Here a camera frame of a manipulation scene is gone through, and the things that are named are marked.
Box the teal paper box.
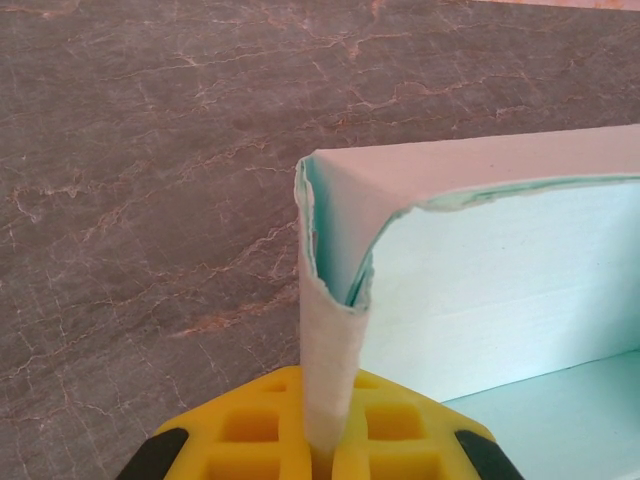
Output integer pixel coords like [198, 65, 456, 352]
[294, 124, 640, 480]

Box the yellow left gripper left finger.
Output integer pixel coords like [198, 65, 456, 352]
[115, 364, 321, 480]

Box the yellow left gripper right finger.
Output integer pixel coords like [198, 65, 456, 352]
[329, 369, 521, 480]

